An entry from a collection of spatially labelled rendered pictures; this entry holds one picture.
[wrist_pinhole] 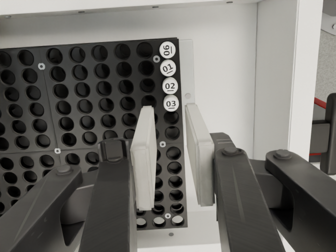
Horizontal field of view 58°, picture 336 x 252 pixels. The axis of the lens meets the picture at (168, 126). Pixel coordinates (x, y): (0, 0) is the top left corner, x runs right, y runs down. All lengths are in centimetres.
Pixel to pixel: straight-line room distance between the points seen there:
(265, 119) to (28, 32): 24
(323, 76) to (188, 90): 104
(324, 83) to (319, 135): 104
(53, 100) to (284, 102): 19
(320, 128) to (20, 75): 25
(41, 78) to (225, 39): 18
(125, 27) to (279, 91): 16
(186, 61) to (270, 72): 8
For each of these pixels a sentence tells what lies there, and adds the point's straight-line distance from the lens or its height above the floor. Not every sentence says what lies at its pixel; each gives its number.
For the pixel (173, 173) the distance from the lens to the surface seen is 28.
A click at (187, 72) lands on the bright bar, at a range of 30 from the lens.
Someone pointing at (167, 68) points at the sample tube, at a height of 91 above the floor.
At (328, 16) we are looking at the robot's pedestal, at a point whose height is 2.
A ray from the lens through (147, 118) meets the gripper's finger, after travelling 16.
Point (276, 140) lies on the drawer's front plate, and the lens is 28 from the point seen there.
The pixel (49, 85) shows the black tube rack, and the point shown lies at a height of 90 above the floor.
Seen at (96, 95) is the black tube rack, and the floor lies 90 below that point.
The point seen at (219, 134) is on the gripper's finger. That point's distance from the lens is 16.
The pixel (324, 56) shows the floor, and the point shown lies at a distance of 130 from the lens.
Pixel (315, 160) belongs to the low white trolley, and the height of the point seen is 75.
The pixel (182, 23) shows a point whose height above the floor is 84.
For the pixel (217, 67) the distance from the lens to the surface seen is 32.
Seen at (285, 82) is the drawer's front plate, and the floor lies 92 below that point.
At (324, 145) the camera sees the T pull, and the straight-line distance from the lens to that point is 29.
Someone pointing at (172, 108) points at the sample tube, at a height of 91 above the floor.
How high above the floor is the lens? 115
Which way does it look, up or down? 72 degrees down
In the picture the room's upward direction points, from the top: 177 degrees clockwise
